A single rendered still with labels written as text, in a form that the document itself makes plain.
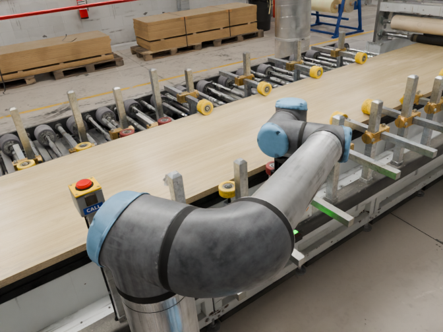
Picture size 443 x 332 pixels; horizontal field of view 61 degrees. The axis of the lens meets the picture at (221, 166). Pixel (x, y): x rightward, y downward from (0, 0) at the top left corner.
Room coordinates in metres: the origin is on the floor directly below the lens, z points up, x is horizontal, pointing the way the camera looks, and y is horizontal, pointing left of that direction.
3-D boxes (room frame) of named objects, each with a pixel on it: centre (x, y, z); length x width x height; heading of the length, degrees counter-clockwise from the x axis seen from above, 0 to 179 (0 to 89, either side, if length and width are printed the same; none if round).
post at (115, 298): (0.84, 0.37, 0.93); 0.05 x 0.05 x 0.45; 32
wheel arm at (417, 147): (1.52, -0.74, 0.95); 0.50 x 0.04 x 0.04; 32
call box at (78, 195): (0.84, 0.37, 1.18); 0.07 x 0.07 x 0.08; 32
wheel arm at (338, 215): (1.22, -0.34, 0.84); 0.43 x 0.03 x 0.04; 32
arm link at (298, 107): (1.01, -0.21, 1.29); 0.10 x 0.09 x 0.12; 151
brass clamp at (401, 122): (1.66, -0.93, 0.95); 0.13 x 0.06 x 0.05; 122
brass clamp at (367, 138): (1.53, -0.72, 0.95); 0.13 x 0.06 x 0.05; 122
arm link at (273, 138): (0.90, -0.17, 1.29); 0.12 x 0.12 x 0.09; 61
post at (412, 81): (1.65, -0.91, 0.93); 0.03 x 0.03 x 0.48; 32
